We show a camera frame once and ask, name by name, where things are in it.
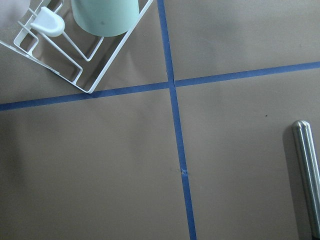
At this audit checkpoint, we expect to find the steel muddler black tip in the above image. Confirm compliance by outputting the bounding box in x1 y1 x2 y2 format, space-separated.
292 120 320 240

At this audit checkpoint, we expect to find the mint green cup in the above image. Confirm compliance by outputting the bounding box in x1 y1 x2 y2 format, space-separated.
71 0 140 37

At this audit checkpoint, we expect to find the white cup rack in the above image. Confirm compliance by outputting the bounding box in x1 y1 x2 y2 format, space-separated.
0 0 138 94

